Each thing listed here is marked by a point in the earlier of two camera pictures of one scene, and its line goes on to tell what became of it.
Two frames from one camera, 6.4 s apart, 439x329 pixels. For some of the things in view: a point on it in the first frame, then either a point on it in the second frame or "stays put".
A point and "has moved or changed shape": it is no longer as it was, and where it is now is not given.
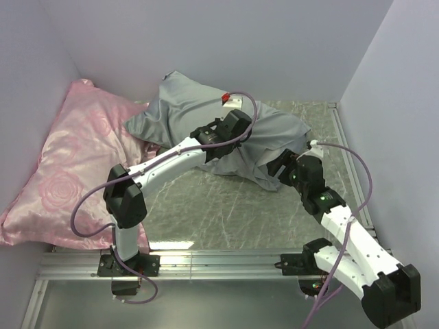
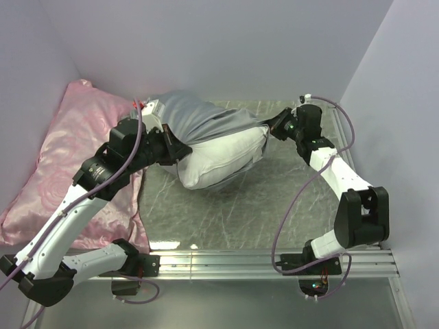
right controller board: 310,287 stays put
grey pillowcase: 179,107 has moved or changed shape
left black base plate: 145,264 stays put
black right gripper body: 289,175 -> 287,127
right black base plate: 299,264 stays put
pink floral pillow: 90,140 stays put
